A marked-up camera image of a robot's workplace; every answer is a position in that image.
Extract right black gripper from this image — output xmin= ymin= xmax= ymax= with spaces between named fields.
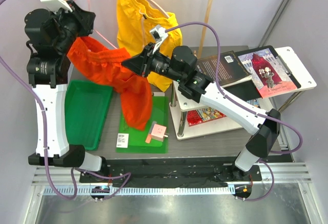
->
xmin=121 ymin=43 xmax=183 ymax=84

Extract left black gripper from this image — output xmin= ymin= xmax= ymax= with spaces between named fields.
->
xmin=51 ymin=1 xmax=96 ymax=54

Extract pink wire hanger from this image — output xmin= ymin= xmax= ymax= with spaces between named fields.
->
xmin=74 ymin=0 xmax=117 ymax=49

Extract orange shorts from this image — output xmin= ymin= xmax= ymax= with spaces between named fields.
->
xmin=67 ymin=36 xmax=152 ymax=130

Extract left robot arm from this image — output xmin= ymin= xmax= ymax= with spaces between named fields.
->
xmin=25 ymin=0 xmax=109 ymax=182

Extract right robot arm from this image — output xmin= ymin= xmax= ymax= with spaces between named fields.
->
xmin=121 ymin=43 xmax=280 ymax=180

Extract yellow shorts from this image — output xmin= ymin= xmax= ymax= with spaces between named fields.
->
xmin=116 ymin=0 xmax=182 ymax=92

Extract wooden clothes rack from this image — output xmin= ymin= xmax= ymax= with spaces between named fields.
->
xmin=51 ymin=0 xmax=218 ymax=82

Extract green plastic tray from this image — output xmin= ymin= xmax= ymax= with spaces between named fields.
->
xmin=65 ymin=80 xmax=113 ymax=151

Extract pink cube power adapter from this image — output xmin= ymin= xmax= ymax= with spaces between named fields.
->
xmin=151 ymin=124 xmax=169 ymax=142

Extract orange blue highlighter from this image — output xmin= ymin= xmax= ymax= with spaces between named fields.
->
xmin=145 ymin=121 xmax=157 ymax=144

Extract green clipboard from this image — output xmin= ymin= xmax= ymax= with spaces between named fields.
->
xmin=116 ymin=92 xmax=169 ymax=154

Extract white two-tier shelf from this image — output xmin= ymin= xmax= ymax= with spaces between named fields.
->
xmin=170 ymin=47 xmax=317 ymax=140

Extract red treehouse book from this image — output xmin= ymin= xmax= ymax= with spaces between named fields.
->
xmin=187 ymin=107 xmax=225 ymax=127

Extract black hardcover book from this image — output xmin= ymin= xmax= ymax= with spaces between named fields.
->
xmin=196 ymin=51 xmax=252 ymax=88

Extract illustrated red castle book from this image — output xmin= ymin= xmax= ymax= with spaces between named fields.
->
xmin=236 ymin=46 xmax=300 ymax=98

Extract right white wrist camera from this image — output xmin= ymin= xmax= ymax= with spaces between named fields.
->
xmin=150 ymin=25 xmax=169 ymax=53

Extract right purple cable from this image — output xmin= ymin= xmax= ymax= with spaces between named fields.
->
xmin=165 ymin=22 xmax=303 ymax=201

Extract purple cable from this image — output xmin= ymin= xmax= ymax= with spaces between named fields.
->
xmin=165 ymin=22 xmax=303 ymax=201
xmin=0 ymin=0 xmax=79 ymax=201

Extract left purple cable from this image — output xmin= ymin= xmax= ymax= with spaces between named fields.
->
xmin=0 ymin=0 xmax=79 ymax=201

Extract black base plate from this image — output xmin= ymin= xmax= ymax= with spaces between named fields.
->
xmin=79 ymin=156 xmax=262 ymax=184

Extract aluminium rail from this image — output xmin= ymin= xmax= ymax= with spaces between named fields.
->
xmin=32 ymin=162 xmax=315 ymax=196

